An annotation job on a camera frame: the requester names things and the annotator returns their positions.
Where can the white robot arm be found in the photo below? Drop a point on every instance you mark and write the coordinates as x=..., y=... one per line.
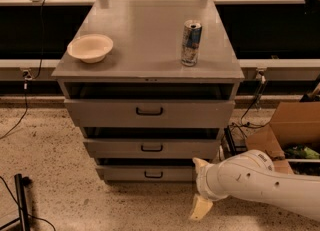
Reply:
x=251, y=176

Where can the black stand leg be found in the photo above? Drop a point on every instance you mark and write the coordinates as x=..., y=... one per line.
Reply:
x=20, y=200

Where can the brown cardboard box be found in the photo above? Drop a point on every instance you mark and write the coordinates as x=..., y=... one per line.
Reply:
x=291, y=123

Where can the black bar on floor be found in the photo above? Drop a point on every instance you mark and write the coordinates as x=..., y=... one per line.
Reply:
x=230, y=141

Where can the grey drawer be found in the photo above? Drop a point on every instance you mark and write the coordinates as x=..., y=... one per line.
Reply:
x=146, y=173
x=152, y=148
x=150, y=113

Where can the green bag in box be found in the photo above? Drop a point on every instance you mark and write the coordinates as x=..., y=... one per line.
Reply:
x=301, y=152

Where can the grey top drawer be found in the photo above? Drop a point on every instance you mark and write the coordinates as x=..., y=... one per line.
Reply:
x=150, y=113

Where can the grey bottom drawer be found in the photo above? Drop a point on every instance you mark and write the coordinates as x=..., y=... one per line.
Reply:
x=146, y=173

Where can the white bowl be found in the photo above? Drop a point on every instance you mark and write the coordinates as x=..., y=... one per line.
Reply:
x=90, y=48

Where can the blue silver drink can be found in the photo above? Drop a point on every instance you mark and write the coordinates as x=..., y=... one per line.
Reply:
x=190, y=42

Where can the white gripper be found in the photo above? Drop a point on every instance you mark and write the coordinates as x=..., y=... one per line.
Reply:
x=202, y=181

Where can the grey drawer cabinet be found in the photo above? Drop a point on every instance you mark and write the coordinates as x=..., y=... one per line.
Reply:
x=145, y=64

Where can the grey middle drawer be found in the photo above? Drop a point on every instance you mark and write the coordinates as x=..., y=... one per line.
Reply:
x=152, y=148

